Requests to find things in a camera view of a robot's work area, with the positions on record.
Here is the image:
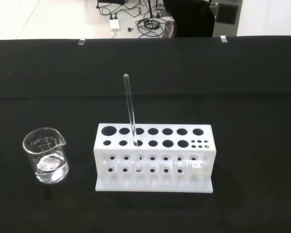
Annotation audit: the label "clear glass rod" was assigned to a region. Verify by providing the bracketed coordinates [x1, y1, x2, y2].
[123, 73, 143, 172]

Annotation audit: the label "white test tube rack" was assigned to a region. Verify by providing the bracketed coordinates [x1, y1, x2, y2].
[93, 123, 214, 194]

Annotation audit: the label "black bench cloth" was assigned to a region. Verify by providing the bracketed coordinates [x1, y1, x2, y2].
[0, 35, 291, 233]

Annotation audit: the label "white power adapter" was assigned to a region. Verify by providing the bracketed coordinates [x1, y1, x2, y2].
[108, 19, 121, 32]

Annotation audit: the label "black office chair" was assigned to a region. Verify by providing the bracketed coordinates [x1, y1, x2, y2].
[162, 0, 217, 38]

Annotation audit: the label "clear glass beaker with water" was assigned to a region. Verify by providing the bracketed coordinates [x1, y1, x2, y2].
[22, 128, 70, 184]

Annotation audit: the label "grey cabinet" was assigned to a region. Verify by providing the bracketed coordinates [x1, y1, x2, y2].
[211, 2, 243, 37]

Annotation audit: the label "striped ribbon cable bundle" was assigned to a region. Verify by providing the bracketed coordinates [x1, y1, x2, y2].
[162, 20, 178, 38]

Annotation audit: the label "coiled black cable bundle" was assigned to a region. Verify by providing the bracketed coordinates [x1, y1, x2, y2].
[135, 17, 164, 39]

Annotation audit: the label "black power cables with plugs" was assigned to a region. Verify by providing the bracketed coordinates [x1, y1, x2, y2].
[96, 0, 158, 20]

